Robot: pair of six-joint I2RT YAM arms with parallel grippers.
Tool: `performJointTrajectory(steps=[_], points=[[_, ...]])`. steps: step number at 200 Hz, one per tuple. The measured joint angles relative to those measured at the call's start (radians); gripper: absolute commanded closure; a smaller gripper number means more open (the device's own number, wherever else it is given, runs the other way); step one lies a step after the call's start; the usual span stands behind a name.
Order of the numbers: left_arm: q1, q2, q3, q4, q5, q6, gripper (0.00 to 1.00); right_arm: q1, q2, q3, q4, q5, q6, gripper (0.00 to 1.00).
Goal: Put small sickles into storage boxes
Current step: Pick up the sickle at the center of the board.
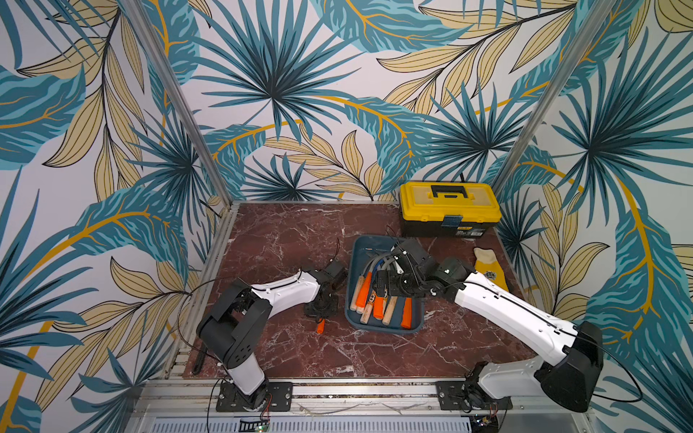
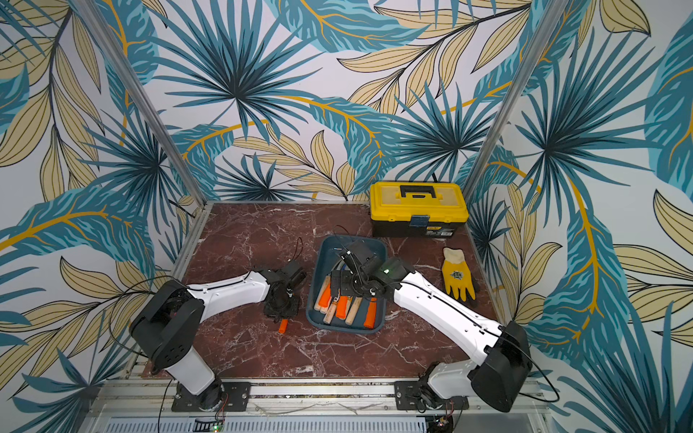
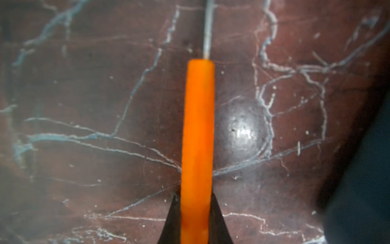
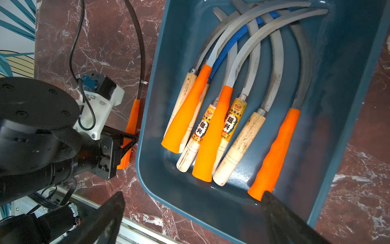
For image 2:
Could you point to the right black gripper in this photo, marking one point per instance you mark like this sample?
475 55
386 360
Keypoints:
353 276

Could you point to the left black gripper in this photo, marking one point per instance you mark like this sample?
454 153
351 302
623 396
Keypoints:
295 308

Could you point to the teal plastic tray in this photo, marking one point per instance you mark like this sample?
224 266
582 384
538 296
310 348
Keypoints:
328 257

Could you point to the wooden handle sickle plain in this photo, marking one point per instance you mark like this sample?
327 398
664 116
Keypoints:
353 310

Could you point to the wooden sickle yellow label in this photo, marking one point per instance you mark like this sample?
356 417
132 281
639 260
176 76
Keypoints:
329 316

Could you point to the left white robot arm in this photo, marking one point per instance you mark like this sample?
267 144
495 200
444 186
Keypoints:
166 327

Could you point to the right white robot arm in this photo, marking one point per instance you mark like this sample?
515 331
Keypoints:
499 358

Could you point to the yellow black toolbox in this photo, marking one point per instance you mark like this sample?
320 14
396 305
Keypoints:
417 209

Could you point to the yellow work glove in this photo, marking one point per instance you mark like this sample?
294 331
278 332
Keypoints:
457 277

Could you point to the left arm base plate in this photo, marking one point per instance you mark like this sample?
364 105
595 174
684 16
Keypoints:
219 396

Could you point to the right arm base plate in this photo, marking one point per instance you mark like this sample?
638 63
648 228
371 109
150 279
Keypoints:
416 396

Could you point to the left aluminium corner post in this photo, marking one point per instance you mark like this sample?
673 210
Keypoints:
96 24

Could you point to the aluminium corner post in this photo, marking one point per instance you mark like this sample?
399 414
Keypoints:
96 24
536 46

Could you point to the front aluminium rail frame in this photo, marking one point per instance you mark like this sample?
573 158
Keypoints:
305 405

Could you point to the right aluminium corner post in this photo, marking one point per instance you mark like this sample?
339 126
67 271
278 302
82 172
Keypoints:
536 46

